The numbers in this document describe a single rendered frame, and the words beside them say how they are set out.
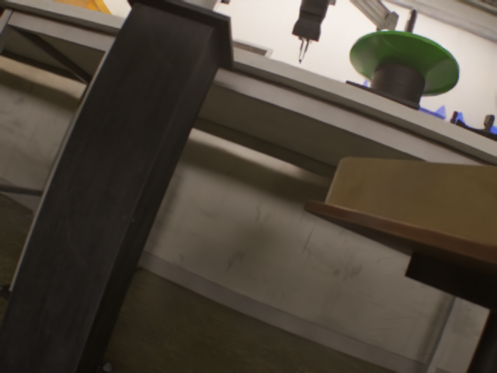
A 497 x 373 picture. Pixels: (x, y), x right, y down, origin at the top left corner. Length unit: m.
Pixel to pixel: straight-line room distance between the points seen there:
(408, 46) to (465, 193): 0.66
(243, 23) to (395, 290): 1.75
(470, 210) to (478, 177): 0.03
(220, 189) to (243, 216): 0.20
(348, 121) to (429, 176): 0.63
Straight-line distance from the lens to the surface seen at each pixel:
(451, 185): 0.28
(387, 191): 0.31
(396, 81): 0.92
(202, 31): 0.69
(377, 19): 1.41
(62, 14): 1.24
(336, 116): 0.91
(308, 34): 0.94
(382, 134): 0.92
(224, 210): 1.79
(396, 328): 1.94
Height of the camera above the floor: 0.53
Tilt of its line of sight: 5 degrees up
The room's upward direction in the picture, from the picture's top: 22 degrees clockwise
